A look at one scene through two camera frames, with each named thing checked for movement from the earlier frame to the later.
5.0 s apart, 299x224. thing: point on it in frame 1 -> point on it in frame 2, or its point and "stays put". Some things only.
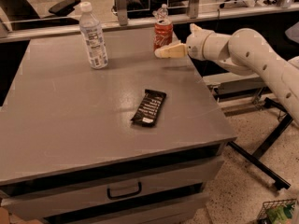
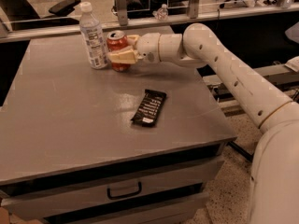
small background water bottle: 162,13 stays put
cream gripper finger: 193,28 -> 133,39
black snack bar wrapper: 149,107 stays put
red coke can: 163,34 -> 116,40
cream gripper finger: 173,50 -> 125,56
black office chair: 19,9 stays put
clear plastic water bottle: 93,37 stays put
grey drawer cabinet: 70,153 stays put
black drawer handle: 108,193 stays put
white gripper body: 195,45 -> 149,48
